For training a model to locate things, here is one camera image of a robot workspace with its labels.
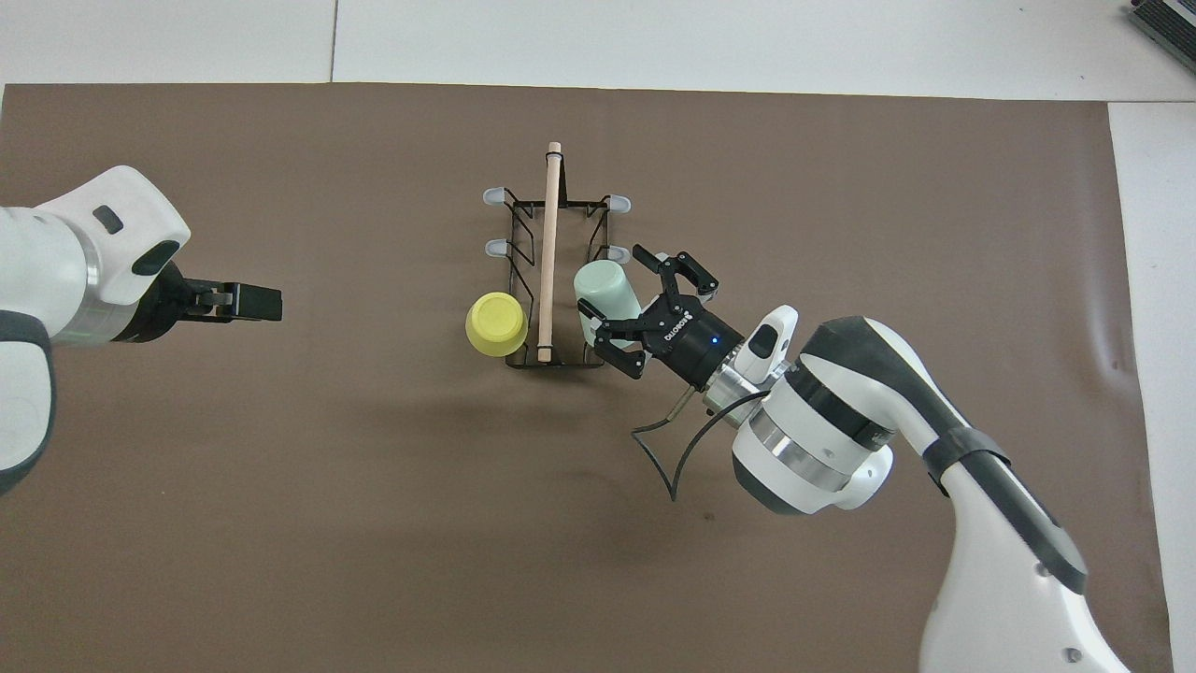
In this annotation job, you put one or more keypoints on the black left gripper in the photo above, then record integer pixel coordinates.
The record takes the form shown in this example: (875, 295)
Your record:
(173, 304)

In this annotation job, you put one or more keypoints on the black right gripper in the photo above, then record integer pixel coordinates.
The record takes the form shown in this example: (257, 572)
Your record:
(687, 336)

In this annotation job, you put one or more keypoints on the pale green plastic cup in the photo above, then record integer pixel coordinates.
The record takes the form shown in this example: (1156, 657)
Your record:
(607, 290)

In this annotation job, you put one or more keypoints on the yellow plastic cup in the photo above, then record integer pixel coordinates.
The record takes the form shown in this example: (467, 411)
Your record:
(497, 322)

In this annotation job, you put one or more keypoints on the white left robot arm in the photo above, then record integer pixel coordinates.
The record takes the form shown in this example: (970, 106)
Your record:
(56, 271)

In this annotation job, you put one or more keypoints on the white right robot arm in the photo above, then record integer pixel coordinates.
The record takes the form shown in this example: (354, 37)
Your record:
(841, 421)

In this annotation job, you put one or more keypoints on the brown table mat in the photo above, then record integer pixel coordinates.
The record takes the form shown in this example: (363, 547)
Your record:
(280, 467)

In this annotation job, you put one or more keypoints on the grey black electronic device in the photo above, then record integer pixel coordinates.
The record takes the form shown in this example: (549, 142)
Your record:
(1168, 23)

